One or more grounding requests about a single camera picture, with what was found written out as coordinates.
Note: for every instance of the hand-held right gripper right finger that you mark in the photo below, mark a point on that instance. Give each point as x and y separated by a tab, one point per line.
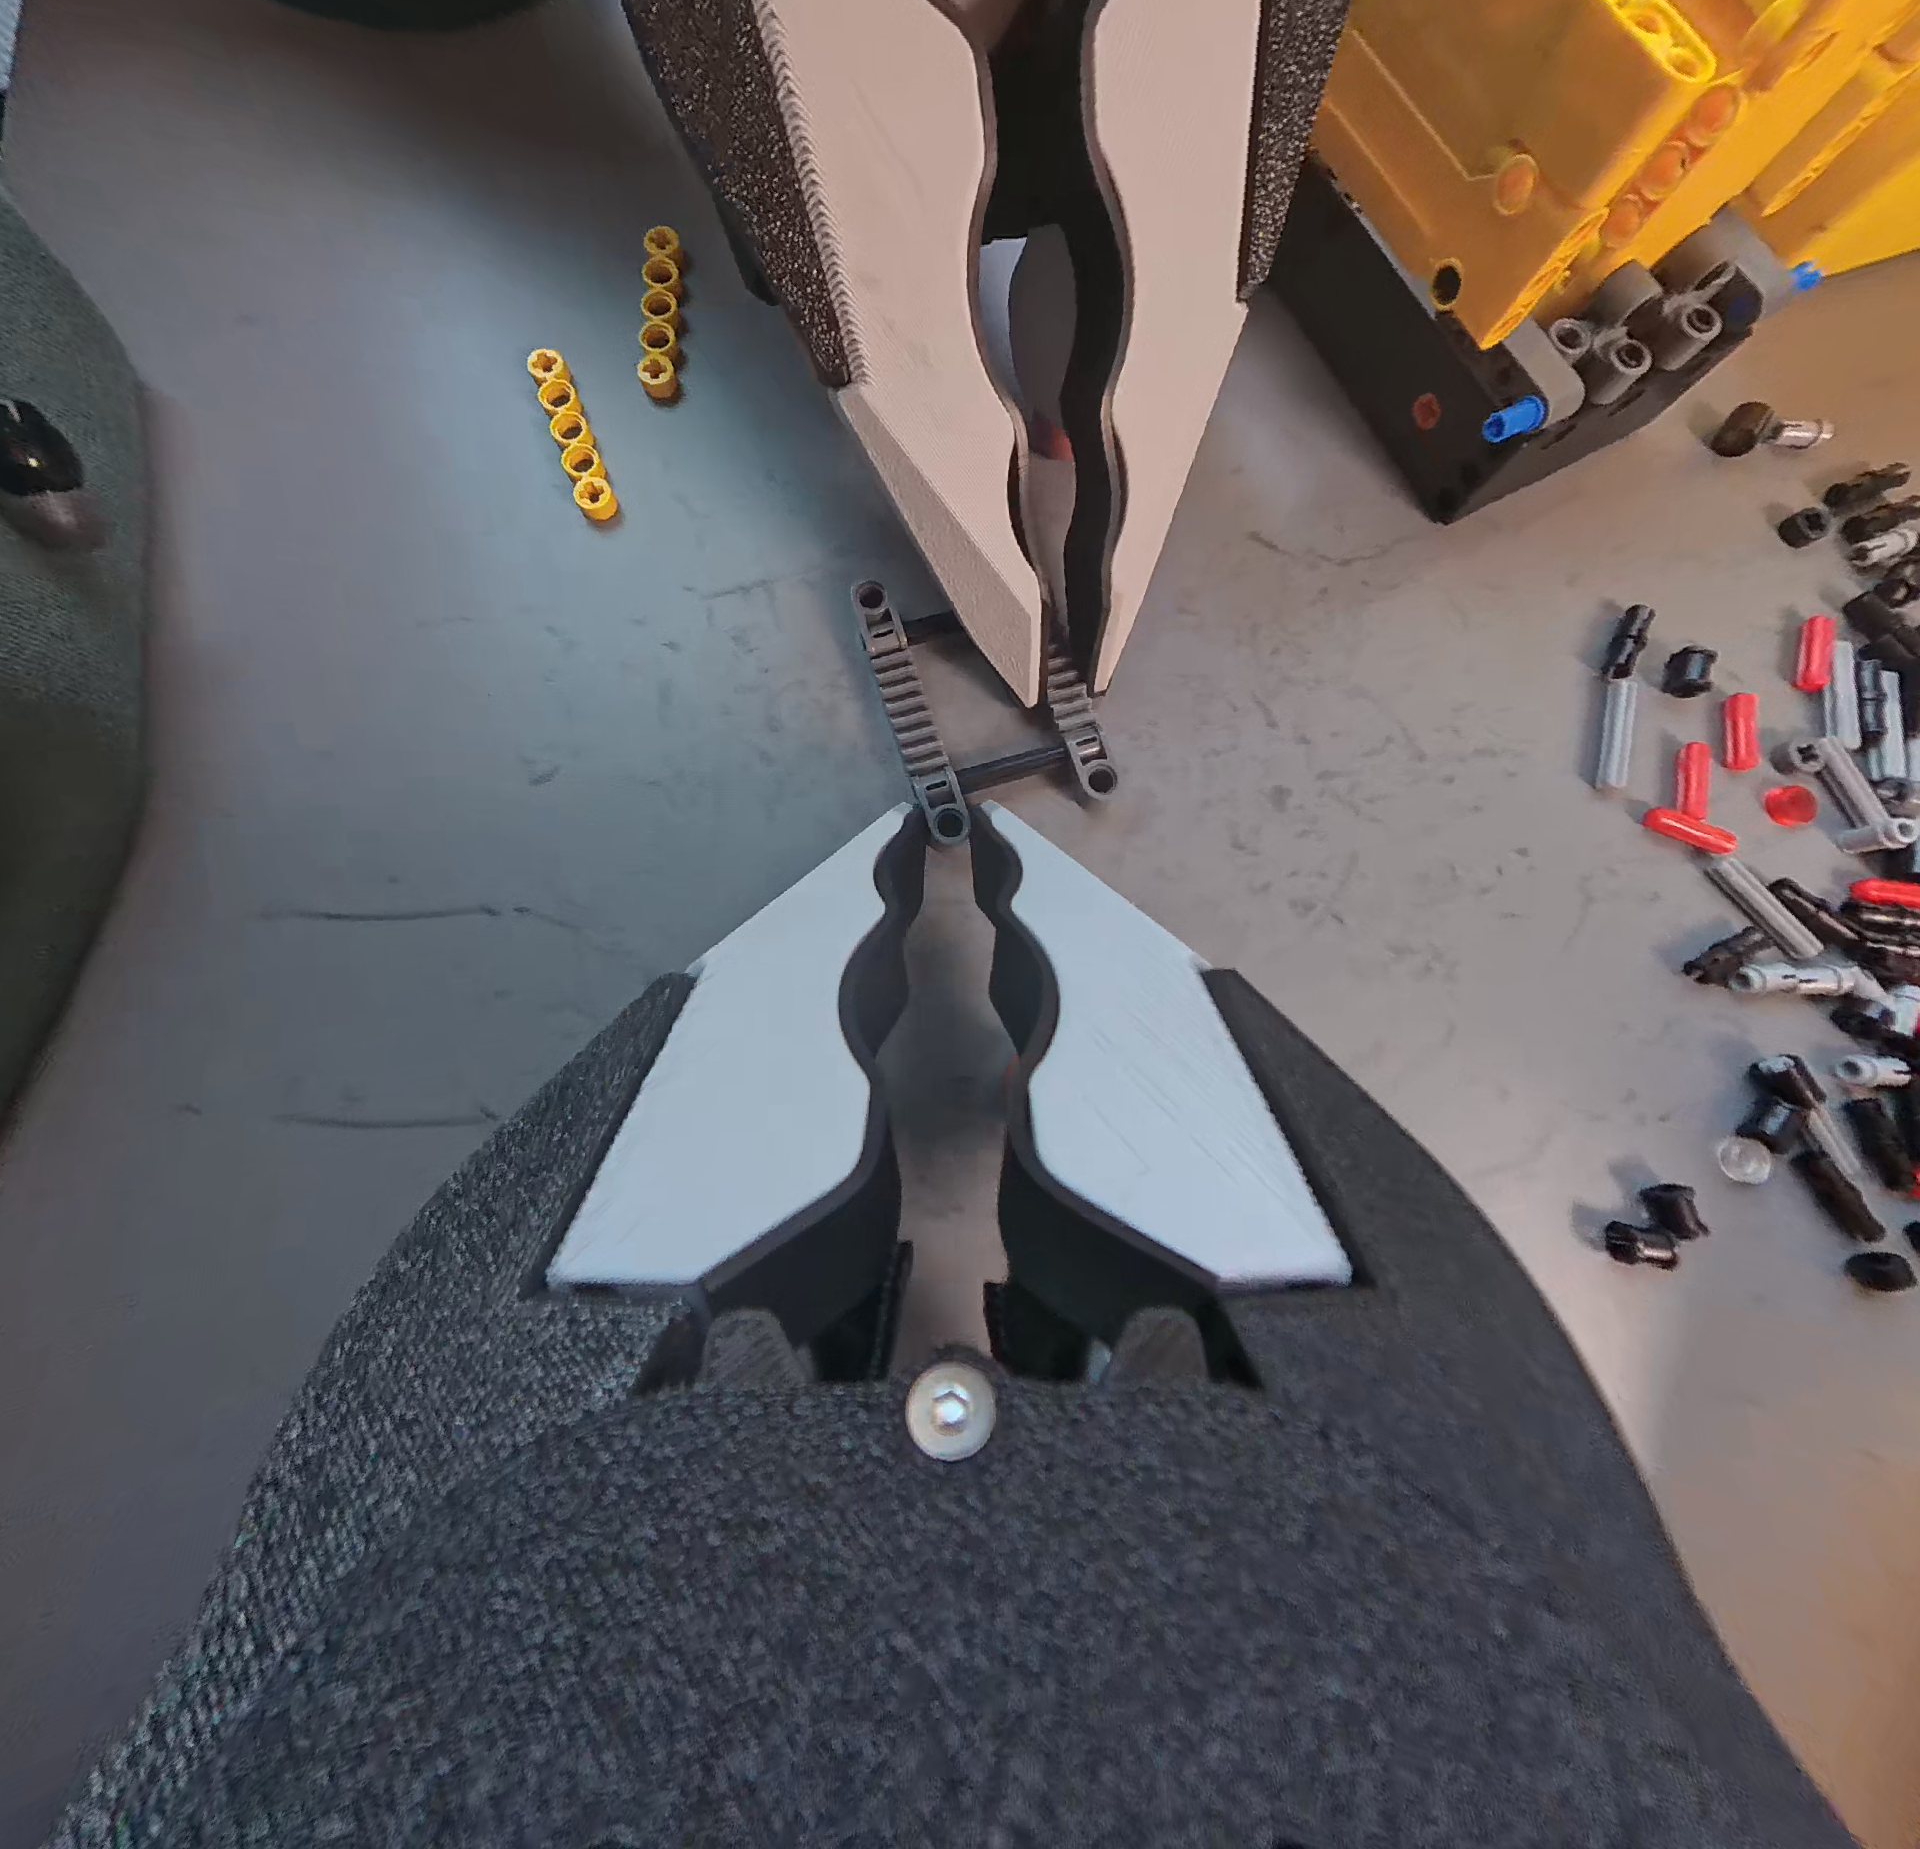
1169	1115

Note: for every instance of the pile of small lego pins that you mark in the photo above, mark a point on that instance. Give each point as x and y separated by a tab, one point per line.
1830	890

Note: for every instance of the yellow lego beam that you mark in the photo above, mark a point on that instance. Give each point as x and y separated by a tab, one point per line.
661	311
572	437

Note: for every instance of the grey lego gear rack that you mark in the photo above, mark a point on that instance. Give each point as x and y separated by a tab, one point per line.
907	710
1079	725

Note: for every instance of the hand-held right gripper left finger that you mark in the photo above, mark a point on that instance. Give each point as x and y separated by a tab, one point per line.
736	1115

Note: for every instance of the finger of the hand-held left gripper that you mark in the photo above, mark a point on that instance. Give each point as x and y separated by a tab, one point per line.
1185	155
885	230

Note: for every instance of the yellow black lego model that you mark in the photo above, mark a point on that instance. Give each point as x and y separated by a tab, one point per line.
1500	109

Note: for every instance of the black lego axle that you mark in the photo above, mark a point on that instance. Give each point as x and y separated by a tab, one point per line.
939	622
1019	765

